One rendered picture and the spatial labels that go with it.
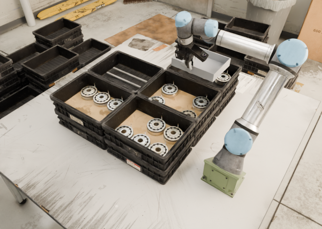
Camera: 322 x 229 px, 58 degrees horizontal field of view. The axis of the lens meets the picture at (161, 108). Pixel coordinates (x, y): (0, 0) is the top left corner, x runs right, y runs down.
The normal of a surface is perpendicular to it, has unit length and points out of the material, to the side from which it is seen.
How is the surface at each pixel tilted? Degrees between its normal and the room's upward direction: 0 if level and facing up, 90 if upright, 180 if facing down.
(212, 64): 1
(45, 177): 0
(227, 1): 90
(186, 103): 0
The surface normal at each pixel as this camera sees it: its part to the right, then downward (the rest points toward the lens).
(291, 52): -0.24, -0.11
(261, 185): 0.00, -0.73
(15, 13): 0.81, 0.40
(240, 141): -0.37, 0.11
